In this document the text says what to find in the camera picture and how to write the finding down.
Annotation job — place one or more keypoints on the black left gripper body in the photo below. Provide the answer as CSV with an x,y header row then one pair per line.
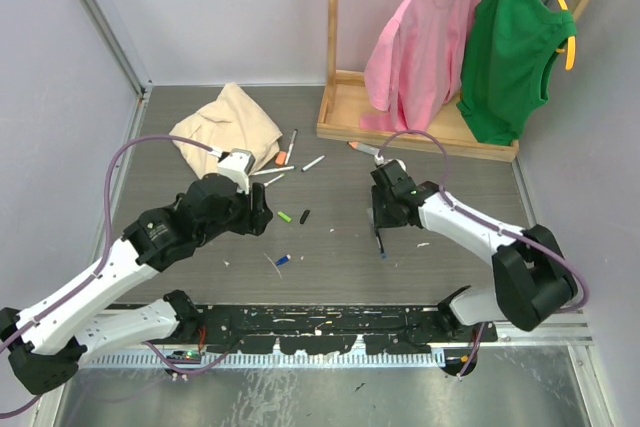
x,y
238,218

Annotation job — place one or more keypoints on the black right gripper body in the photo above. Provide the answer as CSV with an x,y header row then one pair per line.
x,y
384,214

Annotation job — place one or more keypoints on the black pen cap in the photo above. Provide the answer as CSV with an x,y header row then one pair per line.
x,y
304,216

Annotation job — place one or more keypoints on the blue transparent gel pen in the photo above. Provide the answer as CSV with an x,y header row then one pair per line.
x,y
376,233

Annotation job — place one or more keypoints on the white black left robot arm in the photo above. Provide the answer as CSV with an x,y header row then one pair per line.
x,y
51,340

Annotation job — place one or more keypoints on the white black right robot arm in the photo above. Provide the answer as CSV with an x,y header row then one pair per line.
x,y
531,278

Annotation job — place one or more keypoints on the lime green pen cap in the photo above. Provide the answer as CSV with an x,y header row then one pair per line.
x,y
284,216

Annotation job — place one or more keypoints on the small blue pen cap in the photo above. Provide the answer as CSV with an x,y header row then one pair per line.
x,y
283,260

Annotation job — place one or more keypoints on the white marker dark green end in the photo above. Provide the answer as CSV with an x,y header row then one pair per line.
x,y
274,170

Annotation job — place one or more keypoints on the orange highlighter cap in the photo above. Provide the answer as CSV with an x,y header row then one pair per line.
x,y
281,158

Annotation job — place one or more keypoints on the grey highlighter orange tip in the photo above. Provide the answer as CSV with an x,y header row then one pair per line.
x,y
365,148

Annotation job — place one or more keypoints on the white marker blue end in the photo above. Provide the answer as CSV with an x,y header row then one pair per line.
x,y
313,163

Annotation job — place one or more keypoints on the beige cloth bag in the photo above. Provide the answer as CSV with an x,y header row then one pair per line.
x,y
233,121

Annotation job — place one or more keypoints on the wooden clothes rack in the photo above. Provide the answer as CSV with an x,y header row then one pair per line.
x,y
345,100

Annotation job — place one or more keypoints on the pink t-shirt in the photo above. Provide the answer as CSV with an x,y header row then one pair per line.
x,y
415,66

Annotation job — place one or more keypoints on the green tank top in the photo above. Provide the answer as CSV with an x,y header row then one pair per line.
x,y
497,108

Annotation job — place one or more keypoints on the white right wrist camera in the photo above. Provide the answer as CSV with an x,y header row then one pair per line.
x,y
380,161

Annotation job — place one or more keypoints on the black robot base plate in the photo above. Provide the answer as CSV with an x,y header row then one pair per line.
x,y
314,330

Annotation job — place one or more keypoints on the aluminium frame rail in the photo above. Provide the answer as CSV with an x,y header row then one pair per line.
x,y
113,32

